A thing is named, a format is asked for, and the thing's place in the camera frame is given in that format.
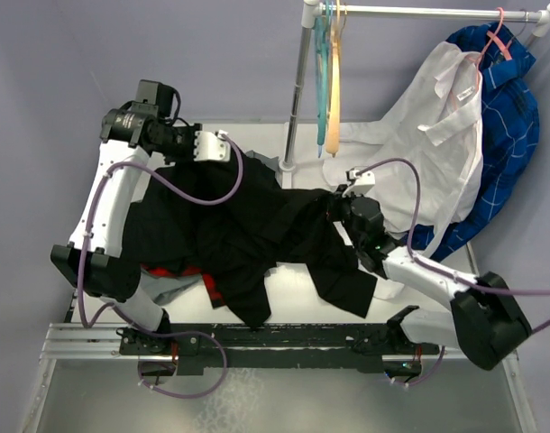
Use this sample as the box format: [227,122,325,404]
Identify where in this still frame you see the teal plastic hanger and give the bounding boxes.
[313,1,332,158]

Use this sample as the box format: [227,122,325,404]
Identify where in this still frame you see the beige wooden hanger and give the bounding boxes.
[325,1,345,158]

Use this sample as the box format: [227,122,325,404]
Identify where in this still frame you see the grey shirt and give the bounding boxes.
[146,151,280,308]

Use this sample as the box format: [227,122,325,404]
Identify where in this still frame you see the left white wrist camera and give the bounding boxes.
[193,130,231,162]

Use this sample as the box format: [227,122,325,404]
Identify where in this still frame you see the pink hanger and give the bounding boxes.
[448,7,513,112]

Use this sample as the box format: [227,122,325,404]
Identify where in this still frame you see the white shirt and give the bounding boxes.
[321,41,484,301]

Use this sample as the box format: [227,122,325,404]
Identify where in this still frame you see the metal clothes rack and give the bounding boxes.
[280,1,550,189]

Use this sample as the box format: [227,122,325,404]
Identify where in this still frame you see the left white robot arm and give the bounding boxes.
[50,79,200,354]

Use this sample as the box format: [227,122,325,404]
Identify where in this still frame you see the red black plaid shirt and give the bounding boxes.
[142,265,226,310]

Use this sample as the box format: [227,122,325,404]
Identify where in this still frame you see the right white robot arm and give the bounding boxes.
[328,192,532,371]

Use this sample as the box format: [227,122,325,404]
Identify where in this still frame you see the blue plaid shirt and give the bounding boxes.
[431,35,540,262]

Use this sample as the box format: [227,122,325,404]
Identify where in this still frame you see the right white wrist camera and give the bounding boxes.
[342,168,375,198]

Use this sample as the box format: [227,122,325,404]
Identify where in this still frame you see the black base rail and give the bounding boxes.
[116,324,440,376]

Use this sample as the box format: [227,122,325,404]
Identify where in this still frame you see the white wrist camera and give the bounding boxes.
[193,130,231,162]
[342,168,375,198]

